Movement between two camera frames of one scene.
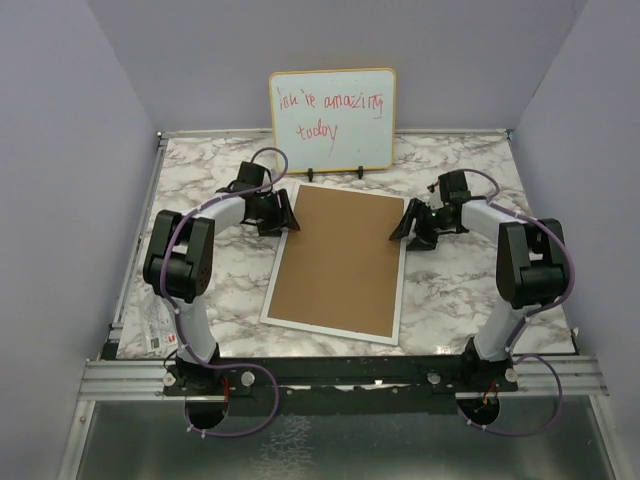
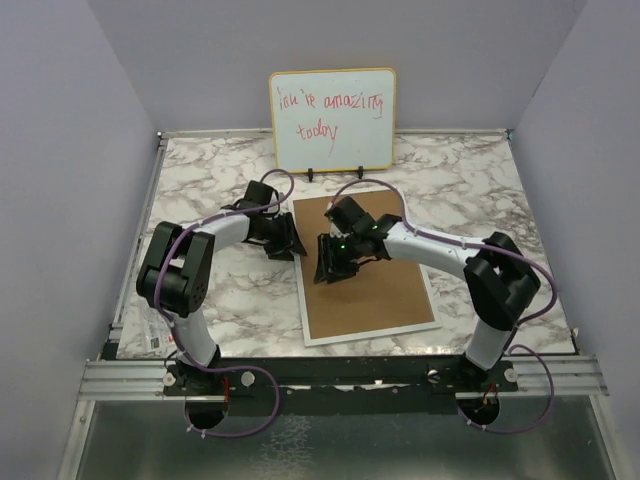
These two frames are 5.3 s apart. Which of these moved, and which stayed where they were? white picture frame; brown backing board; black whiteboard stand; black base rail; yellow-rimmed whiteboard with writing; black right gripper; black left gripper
Moved: white picture frame; black right gripper; brown backing board; black left gripper
Stayed: yellow-rimmed whiteboard with writing; black whiteboard stand; black base rail
